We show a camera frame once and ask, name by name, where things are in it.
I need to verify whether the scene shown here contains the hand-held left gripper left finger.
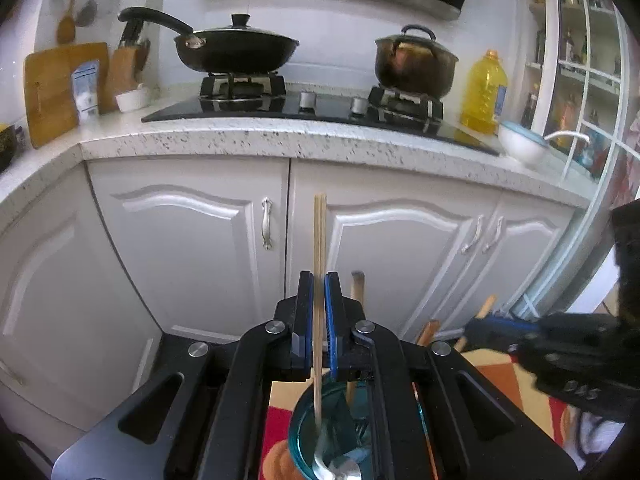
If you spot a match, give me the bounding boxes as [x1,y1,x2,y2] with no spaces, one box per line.
[52,270,317,480]

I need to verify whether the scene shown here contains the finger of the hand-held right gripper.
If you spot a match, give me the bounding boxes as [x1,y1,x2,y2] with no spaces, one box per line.
[465,310,543,348]

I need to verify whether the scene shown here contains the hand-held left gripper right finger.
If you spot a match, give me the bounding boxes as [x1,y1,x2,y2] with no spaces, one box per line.
[324,271,581,480]

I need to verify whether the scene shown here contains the wooden chopstick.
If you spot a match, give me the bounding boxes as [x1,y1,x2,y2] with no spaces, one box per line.
[314,195,323,428]
[320,194,328,275]
[454,294,498,353]
[416,320,441,347]

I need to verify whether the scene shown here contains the blue-rimmed white utensil holder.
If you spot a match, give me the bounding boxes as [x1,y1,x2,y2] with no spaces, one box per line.
[289,370,431,480]

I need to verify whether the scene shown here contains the round silver spoon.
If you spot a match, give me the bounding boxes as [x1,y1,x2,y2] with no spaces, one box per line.
[312,422,362,480]

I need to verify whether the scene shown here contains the orange yellow printed cloth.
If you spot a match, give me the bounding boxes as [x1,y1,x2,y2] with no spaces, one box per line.
[260,347,576,480]

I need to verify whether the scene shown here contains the narrow white cabinet door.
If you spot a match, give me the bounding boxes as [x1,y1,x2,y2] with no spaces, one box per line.
[415,195,576,341]

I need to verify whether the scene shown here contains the white cloth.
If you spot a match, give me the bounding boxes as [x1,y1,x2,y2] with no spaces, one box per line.
[575,410,626,466]

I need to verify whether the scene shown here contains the speckled stone countertop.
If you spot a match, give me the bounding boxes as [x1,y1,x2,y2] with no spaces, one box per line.
[0,105,598,221]

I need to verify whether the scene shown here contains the white bowl with blue rim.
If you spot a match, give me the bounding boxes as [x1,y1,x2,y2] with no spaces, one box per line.
[498,120,550,168]

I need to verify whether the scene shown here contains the black gas stove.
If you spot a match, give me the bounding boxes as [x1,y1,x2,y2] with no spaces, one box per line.
[141,72,501,156]

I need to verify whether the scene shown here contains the yellow cooking oil bottle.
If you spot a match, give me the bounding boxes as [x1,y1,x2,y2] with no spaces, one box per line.
[460,49,508,135]

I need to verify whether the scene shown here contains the wide white corner cabinet door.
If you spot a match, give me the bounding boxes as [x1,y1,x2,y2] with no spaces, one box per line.
[0,162,166,431]

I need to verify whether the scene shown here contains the dark cooking pot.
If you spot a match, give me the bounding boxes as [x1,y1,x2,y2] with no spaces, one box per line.
[374,24,460,98]

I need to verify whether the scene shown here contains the black frying pan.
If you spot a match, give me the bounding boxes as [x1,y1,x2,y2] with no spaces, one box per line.
[117,7,301,75]

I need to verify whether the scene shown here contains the small white bowl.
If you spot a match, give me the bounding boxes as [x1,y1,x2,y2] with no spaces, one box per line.
[115,87,150,113]

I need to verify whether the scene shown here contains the white glass-door cabinet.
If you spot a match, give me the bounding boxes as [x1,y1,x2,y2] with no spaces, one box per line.
[520,0,640,311]

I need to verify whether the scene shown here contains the wooden knife block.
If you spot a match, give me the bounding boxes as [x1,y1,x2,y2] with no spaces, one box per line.
[107,19,151,113]

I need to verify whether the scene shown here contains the blue and white packet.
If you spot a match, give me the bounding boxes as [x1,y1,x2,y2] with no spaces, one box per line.
[71,60,101,122]

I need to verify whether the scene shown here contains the wooden cutting board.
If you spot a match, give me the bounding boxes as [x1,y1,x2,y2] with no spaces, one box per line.
[24,42,112,150]

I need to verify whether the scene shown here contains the dark bowl with yellow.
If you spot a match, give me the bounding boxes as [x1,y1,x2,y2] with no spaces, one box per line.
[0,122,26,173]

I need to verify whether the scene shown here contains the hanging wooden spatula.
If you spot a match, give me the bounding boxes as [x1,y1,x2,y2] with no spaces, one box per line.
[56,0,86,45]

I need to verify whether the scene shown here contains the silver cabinet handle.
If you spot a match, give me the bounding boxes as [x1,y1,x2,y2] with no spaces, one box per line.
[481,216,503,253]
[461,215,485,255]
[260,197,274,251]

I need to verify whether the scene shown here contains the white ladle handle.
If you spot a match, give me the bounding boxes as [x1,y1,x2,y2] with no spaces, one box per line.
[542,129,591,146]

